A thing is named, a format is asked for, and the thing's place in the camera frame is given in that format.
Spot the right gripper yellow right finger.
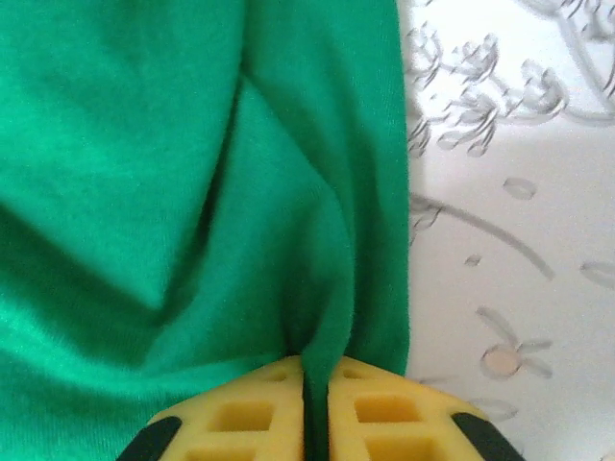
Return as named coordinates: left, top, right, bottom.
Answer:
left=328, top=354, right=528, bottom=461

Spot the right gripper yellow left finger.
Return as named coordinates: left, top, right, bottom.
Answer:
left=114, top=354, right=306, bottom=461

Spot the green t-shirt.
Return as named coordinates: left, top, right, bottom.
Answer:
left=0, top=0, right=412, bottom=461

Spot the floral patterned tablecloth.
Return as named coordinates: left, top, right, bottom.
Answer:
left=396, top=0, right=615, bottom=461

